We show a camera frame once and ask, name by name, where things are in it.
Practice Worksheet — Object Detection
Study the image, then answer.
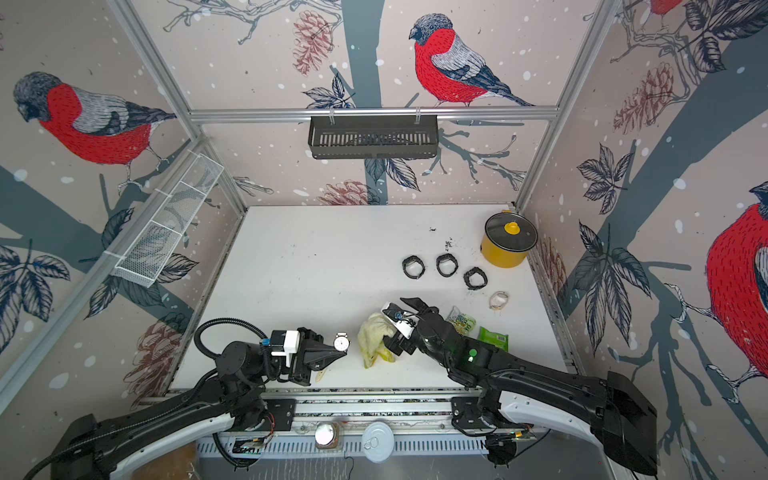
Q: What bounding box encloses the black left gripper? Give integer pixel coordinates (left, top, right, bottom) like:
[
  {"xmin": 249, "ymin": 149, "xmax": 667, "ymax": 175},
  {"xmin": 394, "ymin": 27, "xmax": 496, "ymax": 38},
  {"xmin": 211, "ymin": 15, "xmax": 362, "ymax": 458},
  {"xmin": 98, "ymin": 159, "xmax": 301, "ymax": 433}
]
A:
[{"xmin": 254, "ymin": 331, "xmax": 342, "ymax": 390}]

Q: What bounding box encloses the yellow green frog towel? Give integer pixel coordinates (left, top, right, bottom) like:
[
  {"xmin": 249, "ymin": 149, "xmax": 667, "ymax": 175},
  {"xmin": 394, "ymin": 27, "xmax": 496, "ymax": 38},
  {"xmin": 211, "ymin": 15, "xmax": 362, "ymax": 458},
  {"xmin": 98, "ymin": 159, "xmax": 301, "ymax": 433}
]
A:
[{"xmin": 357, "ymin": 313, "xmax": 397, "ymax": 369}]

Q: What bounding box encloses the black digital watch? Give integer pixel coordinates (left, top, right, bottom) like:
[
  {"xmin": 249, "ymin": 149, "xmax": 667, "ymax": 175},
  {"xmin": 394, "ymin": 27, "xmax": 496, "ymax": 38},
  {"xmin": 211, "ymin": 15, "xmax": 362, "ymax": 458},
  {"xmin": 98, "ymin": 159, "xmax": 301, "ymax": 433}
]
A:
[
  {"xmin": 401, "ymin": 255, "xmax": 426, "ymax": 280},
  {"xmin": 463, "ymin": 266, "xmax": 488, "ymax": 291},
  {"xmin": 435, "ymin": 253, "xmax": 459, "ymax": 278}
]

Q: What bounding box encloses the cream strap analog watch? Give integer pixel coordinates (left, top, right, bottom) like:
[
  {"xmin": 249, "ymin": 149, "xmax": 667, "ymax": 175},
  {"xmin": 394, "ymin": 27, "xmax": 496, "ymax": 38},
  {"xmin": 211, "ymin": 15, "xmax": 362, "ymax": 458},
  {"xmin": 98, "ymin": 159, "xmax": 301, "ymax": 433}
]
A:
[{"xmin": 489, "ymin": 291, "xmax": 509, "ymax": 311}]

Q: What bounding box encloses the silver band watch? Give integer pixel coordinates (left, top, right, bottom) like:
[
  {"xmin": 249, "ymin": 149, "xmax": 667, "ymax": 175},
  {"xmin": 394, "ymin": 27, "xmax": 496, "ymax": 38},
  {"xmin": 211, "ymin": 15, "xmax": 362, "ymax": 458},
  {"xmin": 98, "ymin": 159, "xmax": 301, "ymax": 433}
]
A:
[{"xmin": 333, "ymin": 333, "xmax": 350, "ymax": 353}]

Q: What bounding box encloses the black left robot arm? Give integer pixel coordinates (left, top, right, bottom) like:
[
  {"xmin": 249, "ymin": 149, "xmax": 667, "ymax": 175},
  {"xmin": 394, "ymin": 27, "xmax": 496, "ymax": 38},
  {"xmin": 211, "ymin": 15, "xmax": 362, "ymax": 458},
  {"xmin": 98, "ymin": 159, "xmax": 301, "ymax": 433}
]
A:
[{"xmin": 25, "ymin": 318, "xmax": 350, "ymax": 479}]

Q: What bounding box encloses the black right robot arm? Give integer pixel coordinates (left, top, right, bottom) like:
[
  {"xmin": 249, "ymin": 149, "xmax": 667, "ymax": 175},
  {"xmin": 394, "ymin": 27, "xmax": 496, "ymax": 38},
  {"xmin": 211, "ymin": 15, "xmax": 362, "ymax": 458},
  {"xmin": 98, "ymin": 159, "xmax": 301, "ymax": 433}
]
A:
[{"xmin": 382, "ymin": 297, "xmax": 658, "ymax": 477}]

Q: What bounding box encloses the green snack packet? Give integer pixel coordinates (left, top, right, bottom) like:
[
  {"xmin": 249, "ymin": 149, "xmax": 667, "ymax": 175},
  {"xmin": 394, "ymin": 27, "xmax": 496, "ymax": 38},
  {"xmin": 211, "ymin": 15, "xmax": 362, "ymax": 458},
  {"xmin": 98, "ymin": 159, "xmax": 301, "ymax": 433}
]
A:
[{"xmin": 446, "ymin": 306, "xmax": 477, "ymax": 336}]

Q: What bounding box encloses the small green sachet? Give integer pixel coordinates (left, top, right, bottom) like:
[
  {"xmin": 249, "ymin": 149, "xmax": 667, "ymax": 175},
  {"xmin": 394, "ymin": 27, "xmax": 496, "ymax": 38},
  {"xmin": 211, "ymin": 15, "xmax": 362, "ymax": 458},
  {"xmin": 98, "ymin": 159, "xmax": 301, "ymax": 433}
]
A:
[{"xmin": 477, "ymin": 327, "xmax": 509, "ymax": 352}]

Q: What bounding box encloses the glass spice jar silver lid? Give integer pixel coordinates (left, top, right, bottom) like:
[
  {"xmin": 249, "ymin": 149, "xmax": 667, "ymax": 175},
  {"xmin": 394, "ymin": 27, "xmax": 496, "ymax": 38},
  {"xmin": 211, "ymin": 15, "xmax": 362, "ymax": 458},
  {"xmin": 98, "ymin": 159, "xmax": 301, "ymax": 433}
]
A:
[{"xmin": 314, "ymin": 422, "xmax": 341, "ymax": 450}]

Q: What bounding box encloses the yellow pot with glass lid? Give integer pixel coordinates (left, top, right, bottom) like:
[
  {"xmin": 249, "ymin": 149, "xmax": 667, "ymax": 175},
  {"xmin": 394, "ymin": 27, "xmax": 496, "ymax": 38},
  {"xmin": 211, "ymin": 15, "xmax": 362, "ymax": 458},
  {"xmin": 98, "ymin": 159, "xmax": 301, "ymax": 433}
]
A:
[{"xmin": 480, "ymin": 211, "xmax": 539, "ymax": 268}]

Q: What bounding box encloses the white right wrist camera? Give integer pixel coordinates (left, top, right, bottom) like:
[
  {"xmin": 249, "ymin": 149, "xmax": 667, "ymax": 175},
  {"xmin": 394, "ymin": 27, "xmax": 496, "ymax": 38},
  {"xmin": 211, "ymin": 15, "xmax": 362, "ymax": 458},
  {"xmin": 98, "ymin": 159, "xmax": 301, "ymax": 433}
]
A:
[{"xmin": 382, "ymin": 303, "xmax": 418, "ymax": 339}]

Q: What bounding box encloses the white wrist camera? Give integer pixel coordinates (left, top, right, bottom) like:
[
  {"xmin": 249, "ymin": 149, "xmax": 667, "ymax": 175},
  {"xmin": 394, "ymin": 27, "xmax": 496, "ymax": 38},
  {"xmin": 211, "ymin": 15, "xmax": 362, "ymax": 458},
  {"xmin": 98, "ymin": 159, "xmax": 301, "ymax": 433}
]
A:
[
  {"xmin": 269, "ymin": 330, "xmax": 300, "ymax": 368},
  {"xmin": 382, "ymin": 303, "xmax": 418, "ymax": 339}
]

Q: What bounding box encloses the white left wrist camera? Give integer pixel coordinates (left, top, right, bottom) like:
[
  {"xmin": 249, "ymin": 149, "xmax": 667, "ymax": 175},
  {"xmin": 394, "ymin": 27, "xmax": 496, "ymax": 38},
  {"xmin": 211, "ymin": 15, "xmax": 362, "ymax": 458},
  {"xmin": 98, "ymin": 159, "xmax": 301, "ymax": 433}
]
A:
[{"xmin": 269, "ymin": 330, "xmax": 300, "ymax": 368}]

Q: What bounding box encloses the black hanging wire basket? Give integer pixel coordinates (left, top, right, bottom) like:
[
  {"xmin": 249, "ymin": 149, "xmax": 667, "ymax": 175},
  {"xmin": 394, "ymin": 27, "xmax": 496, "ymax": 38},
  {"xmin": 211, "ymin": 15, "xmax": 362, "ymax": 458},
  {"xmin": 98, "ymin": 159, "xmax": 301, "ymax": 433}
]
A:
[{"xmin": 308, "ymin": 115, "xmax": 439, "ymax": 160}]

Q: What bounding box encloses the white mesh wall shelf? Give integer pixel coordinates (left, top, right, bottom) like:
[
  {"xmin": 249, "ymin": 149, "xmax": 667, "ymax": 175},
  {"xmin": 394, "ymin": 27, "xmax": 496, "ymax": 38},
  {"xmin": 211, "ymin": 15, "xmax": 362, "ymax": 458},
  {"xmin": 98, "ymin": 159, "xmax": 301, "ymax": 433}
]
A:
[{"xmin": 111, "ymin": 153, "xmax": 224, "ymax": 288}]

